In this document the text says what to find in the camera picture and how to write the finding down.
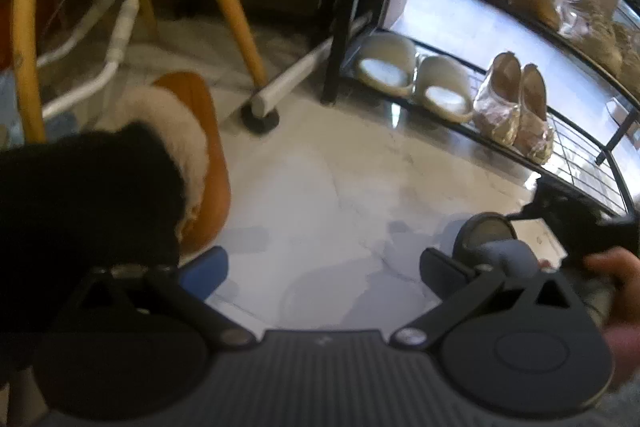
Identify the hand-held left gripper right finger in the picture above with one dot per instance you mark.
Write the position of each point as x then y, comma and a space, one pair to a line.
442, 274

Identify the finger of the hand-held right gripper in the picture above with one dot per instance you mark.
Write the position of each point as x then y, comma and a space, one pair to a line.
532, 213

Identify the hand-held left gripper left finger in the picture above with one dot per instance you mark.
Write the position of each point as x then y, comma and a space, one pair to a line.
206, 274

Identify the dark grey shoe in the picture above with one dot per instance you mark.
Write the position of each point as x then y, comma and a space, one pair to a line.
495, 242

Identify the embroidered cream shoe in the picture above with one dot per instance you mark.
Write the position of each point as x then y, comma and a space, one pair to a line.
535, 122
497, 107

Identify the black metal shoe rack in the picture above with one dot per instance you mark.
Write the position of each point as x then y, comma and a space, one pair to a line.
345, 32

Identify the person's right hand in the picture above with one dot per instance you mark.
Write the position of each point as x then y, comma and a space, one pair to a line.
627, 277

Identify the orange fur-lined slipper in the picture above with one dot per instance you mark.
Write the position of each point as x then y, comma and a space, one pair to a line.
200, 157

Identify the person's black fleece trouser leg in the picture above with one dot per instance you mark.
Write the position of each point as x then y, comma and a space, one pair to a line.
85, 217

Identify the cream slide sandal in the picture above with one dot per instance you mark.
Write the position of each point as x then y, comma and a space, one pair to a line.
445, 92
385, 67

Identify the black rubber foot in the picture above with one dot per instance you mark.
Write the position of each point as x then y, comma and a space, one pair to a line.
260, 119

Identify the beige chunky sneaker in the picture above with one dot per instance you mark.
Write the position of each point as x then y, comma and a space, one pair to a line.
595, 32
631, 57

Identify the white metal tube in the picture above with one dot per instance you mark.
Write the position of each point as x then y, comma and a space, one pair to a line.
300, 72

